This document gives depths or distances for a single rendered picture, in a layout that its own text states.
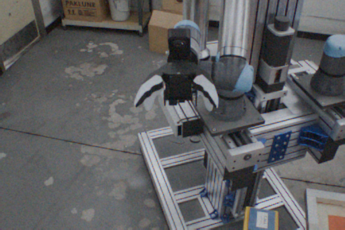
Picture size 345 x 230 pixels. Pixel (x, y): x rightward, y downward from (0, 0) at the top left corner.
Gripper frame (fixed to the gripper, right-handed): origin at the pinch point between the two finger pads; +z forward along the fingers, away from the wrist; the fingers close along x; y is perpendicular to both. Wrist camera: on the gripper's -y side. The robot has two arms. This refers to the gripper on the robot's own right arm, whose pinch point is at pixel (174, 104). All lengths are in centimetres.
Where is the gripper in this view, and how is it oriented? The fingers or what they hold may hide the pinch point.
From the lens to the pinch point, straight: 60.7
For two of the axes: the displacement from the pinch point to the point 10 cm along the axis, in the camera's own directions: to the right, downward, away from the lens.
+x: -9.9, -0.1, 1.0
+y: 0.6, 8.0, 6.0
